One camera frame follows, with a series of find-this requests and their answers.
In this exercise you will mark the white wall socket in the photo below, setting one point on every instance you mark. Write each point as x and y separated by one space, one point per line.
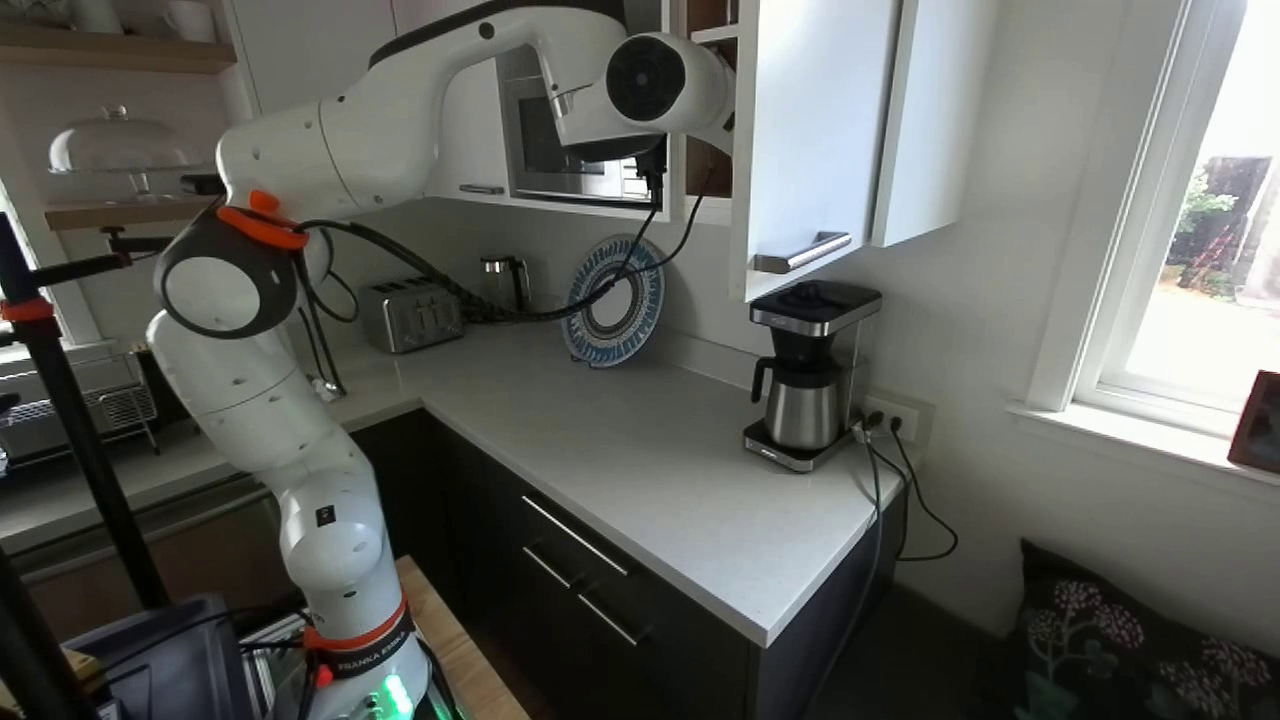
905 412

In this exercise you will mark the chrome kettle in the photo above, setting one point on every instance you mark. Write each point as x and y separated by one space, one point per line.
505 282

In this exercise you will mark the black and steel coffee maker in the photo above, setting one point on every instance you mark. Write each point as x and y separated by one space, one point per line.
815 310

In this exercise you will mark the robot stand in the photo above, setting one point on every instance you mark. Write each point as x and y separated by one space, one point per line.
470 665

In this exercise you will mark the dark picture frame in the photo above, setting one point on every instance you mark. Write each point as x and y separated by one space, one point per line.
1258 425

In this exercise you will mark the glass cake dome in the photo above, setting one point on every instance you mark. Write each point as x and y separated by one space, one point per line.
115 148

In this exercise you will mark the microwave door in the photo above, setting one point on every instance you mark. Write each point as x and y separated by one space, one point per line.
535 150

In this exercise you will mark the silver toaster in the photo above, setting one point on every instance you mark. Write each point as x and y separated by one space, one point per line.
410 315

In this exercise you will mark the blue patterned decorative plate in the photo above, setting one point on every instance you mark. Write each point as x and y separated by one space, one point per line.
640 320

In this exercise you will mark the wooden wall shelf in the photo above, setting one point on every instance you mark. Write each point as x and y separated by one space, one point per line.
120 212
110 50

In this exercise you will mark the white cabinet door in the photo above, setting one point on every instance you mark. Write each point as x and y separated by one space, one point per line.
810 130
935 110
470 140

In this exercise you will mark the wall cabinet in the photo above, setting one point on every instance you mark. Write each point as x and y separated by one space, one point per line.
820 120

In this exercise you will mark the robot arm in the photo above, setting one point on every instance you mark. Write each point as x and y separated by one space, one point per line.
300 420

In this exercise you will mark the steel coffee carafe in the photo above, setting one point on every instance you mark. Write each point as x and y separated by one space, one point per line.
800 410

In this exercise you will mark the blue grey box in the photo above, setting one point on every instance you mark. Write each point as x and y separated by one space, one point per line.
170 660

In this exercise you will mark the dark floral cushion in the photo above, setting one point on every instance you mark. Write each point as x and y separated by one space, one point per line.
1120 640

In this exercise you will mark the white mug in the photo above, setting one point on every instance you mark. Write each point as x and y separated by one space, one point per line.
190 20

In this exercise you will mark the window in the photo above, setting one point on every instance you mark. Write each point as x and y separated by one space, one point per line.
1180 220

